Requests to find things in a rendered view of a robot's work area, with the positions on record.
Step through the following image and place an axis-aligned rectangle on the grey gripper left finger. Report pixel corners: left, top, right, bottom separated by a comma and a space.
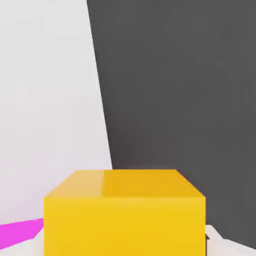
0, 227, 45, 256

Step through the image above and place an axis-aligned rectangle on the large magenta box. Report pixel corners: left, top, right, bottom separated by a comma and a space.
0, 218, 45, 251

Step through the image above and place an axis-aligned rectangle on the small yellow cube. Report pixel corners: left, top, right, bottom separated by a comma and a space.
43, 169, 207, 256

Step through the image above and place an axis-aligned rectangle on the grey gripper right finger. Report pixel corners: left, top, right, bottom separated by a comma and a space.
205, 224, 256, 256

